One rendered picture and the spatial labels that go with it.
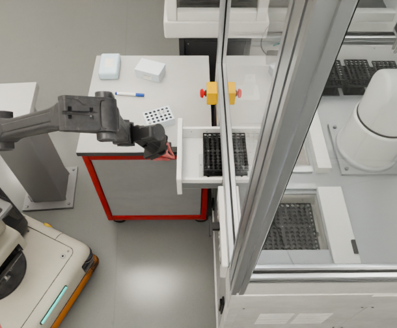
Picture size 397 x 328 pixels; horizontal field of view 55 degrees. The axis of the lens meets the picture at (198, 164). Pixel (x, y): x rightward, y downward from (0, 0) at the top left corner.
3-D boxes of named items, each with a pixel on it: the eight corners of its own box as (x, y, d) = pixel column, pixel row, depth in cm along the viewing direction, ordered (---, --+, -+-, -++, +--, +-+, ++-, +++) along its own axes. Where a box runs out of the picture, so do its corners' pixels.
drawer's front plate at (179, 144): (177, 194, 142) (176, 179, 133) (178, 135, 158) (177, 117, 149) (181, 194, 142) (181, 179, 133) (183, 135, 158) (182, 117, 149)
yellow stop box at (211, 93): (205, 105, 165) (205, 93, 159) (204, 93, 169) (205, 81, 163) (217, 105, 165) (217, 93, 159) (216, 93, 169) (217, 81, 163)
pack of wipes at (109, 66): (118, 79, 185) (117, 73, 181) (99, 80, 184) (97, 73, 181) (121, 59, 193) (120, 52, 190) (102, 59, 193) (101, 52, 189)
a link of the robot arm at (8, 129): (69, 84, 76) (71, 133, 76) (121, 93, 87) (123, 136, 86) (-26, 114, 103) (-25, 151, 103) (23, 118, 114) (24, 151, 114)
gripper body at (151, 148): (168, 150, 132) (154, 140, 127) (146, 160, 137) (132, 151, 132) (168, 136, 136) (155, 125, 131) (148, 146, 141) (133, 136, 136)
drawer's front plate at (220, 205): (220, 278, 124) (222, 266, 115) (216, 200, 140) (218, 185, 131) (225, 278, 124) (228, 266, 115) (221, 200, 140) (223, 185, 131)
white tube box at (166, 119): (148, 131, 166) (147, 125, 163) (142, 118, 171) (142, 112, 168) (175, 123, 169) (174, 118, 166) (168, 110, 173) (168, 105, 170)
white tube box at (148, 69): (135, 77, 186) (134, 69, 182) (142, 66, 191) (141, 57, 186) (159, 83, 184) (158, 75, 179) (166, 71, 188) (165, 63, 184)
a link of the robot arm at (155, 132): (113, 120, 124) (114, 146, 124) (137, 115, 117) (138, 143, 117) (140, 122, 133) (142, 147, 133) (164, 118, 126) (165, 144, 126)
